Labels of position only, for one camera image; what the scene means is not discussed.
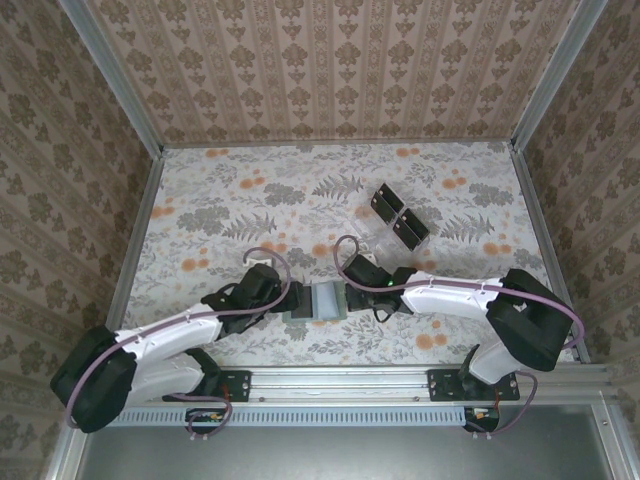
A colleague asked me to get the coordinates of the green card holder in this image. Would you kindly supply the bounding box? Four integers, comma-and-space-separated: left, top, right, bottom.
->
280, 281, 349, 325

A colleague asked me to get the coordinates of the black credit card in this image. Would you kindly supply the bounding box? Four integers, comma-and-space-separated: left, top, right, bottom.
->
399, 205, 432, 244
375, 182, 409, 214
370, 192, 404, 225
393, 218, 426, 254
292, 285, 316, 320

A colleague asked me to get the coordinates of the clear acrylic card stand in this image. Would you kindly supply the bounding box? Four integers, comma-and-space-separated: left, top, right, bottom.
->
349, 181, 432, 255

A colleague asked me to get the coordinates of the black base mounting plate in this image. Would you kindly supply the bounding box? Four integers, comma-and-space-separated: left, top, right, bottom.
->
427, 367, 521, 404
162, 367, 252, 404

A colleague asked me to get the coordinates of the grey metal panel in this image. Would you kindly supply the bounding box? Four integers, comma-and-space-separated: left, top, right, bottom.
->
79, 404, 616, 480

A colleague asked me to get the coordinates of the small black control box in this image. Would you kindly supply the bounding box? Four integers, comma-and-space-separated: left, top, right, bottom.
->
462, 405, 501, 432
184, 407, 227, 434

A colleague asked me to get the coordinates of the aluminium mounting rail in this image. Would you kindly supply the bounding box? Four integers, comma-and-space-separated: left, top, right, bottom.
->
149, 363, 619, 406

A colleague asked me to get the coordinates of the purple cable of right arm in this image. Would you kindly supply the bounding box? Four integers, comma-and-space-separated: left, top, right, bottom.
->
333, 234, 586, 442

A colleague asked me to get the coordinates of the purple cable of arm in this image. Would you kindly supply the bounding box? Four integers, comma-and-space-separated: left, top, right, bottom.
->
333, 234, 586, 442
67, 246, 294, 444

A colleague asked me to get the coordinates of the white slotted cable duct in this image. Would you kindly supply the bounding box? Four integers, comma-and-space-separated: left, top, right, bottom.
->
92, 403, 501, 427

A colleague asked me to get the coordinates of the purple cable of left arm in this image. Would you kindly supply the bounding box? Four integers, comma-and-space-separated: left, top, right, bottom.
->
67, 246, 294, 444

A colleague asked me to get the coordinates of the aluminium table edge rail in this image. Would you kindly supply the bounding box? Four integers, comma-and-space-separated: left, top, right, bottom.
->
508, 142, 591, 365
107, 147, 166, 326

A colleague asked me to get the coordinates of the aluminium frame post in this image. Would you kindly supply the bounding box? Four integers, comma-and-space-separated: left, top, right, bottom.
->
62, 0, 166, 154
512, 0, 604, 151

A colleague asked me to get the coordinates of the aluminium frame bar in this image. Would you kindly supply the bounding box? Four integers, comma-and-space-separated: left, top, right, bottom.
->
592, 394, 640, 480
47, 399, 94, 480

